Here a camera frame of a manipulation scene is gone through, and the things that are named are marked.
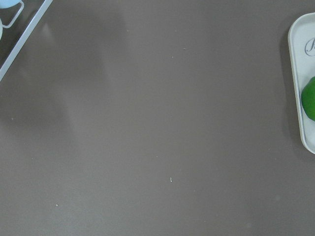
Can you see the white cup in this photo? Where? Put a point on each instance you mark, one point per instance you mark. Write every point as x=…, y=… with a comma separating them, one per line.
x=1, y=29

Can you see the blue cup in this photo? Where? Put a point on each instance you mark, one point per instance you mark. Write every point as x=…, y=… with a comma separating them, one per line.
x=8, y=3

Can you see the green lime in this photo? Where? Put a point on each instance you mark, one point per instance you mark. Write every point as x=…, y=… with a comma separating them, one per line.
x=308, y=99

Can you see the cream tray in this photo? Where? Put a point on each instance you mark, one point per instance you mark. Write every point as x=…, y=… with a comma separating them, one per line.
x=301, y=44

